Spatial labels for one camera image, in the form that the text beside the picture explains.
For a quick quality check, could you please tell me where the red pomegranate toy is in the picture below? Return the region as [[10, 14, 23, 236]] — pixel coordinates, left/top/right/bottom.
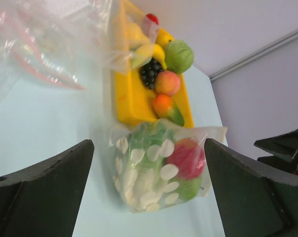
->
[[166, 138, 206, 180]]

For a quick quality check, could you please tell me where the green lettuce toy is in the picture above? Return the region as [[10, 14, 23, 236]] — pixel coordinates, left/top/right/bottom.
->
[[128, 121, 174, 173]]

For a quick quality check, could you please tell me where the green cabbage toy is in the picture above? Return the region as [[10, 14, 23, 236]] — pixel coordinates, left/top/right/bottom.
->
[[165, 39, 194, 74]]

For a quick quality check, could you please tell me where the green lime toy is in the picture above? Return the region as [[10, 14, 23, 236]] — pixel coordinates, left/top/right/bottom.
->
[[172, 176, 202, 201]]

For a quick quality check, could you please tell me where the yellow lemon toy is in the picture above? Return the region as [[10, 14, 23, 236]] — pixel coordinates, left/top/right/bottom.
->
[[126, 21, 150, 49]]

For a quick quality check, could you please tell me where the right aluminium frame post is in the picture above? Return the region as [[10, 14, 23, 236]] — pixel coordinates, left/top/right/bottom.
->
[[209, 28, 298, 82]]

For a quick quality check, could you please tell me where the mango toy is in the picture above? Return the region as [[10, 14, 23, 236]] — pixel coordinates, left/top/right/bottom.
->
[[152, 94, 184, 126]]

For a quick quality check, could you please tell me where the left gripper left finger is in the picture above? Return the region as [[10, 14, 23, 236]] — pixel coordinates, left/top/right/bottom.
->
[[0, 140, 94, 237]]

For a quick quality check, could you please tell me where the black grapes toy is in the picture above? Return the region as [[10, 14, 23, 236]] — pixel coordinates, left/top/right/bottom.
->
[[139, 58, 164, 90]]

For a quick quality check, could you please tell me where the yellow banana toy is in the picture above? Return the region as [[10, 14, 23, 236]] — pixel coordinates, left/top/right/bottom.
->
[[130, 43, 167, 70]]

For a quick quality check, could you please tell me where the white dotted zip bag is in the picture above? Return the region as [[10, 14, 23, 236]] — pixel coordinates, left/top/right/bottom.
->
[[109, 119, 227, 213]]

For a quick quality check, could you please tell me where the red strawberry toy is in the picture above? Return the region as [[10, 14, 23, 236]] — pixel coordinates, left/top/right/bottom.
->
[[142, 13, 160, 36]]

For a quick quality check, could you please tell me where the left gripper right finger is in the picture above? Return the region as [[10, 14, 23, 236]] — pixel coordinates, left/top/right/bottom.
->
[[204, 139, 298, 237]]

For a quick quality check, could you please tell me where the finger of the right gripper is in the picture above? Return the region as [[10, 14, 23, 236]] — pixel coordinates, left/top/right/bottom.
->
[[257, 156, 298, 175], [254, 129, 298, 158]]

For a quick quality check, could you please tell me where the orange zipper clear bag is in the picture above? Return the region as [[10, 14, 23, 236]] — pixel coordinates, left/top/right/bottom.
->
[[0, 0, 139, 90]]

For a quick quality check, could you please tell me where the peach toy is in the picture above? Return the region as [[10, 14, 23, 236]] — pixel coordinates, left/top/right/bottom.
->
[[155, 70, 181, 96]]

